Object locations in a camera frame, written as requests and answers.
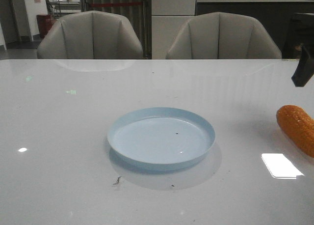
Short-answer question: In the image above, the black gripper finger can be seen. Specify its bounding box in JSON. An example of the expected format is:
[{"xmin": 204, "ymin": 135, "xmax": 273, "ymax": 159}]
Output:
[{"xmin": 291, "ymin": 44, "xmax": 314, "ymax": 87}]

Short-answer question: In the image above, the orange toy corn cob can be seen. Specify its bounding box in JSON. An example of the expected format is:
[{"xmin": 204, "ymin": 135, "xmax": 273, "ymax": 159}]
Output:
[{"xmin": 276, "ymin": 105, "xmax": 314, "ymax": 158}]

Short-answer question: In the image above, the light blue round plate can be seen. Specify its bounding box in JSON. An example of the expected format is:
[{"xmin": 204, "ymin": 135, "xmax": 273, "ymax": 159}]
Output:
[{"xmin": 107, "ymin": 107, "xmax": 215, "ymax": 171}]

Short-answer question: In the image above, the dark wooden chair right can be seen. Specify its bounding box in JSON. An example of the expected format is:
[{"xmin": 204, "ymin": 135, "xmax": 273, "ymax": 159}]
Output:
[{"xmin": 282, "ymin": 13, "xmax": 314, "ymax": 59}]

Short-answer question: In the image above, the dark grey counter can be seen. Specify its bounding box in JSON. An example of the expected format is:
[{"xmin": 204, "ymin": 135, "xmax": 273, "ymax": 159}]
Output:
[{"xmin": 195, "ymin": 0, "xmax": 314, "ymax": 52}]

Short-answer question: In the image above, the beige armchair right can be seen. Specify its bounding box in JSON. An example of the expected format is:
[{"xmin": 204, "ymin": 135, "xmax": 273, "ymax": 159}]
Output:
[{"xmin": 166, "ymin": 12, "xmax": 282, "ymax": 59}]

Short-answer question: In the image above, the beige armchair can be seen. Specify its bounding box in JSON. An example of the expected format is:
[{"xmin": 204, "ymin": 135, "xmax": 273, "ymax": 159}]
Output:
[
  {"xmin": 37, "ymin": 10, "xmax": 143, "ymax": 59},
  {"xmin": 166, "ymin": 12, "xmax": 282, "ymax": 59}
]

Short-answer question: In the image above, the white cabinet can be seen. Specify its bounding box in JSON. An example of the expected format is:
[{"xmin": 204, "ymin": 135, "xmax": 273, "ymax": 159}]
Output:
[{"xmin": 151, "ymin": 0, "xmax": 195, "ymax": 59}]

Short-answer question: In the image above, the red barrier belt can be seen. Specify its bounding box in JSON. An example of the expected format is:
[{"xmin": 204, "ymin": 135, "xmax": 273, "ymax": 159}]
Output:
[{"xmin": 89, "ymin": 1, "xmax": 144, "ymax": 7}]

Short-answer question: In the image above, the beige armchair left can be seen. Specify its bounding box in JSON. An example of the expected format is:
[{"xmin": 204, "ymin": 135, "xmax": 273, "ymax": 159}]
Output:
[{"xmin": 37, "ymin": 10, "xmax": 143, "ymax": 59}]

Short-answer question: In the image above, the background metal table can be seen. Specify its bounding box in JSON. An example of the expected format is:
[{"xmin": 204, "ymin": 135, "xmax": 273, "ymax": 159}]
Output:
[{"xmin": 45, "ymin": 0, "xmax": 81, "ymax": 16}]

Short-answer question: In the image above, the red bin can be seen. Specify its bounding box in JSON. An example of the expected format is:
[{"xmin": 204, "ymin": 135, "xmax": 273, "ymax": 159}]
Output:
[{"xmin": 36, "ymin": 14, "xmax": 52, "ymax": 38}]

